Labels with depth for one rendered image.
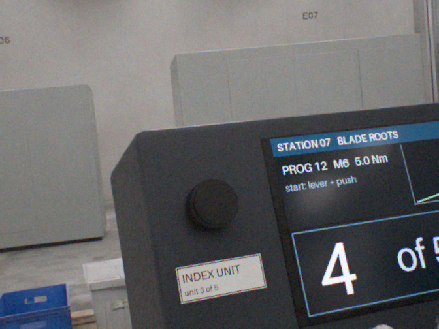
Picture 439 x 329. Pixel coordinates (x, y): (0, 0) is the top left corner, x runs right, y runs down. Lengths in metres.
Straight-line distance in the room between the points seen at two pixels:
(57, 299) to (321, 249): 3.90
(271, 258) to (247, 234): 0.02
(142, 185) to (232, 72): 6.15
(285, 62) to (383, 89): 1.10
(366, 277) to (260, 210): 0.07
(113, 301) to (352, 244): 3.32
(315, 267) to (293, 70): 6.28
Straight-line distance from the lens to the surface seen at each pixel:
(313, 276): 0.37
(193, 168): 0.36
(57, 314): 3.66
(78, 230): 8.05
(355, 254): 0.39
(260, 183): 0.37
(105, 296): 3.66
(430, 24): 2.59
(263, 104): 6.53
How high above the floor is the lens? 1.25
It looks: 3 degrees down
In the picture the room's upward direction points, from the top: 6 degrees counter-clockwise
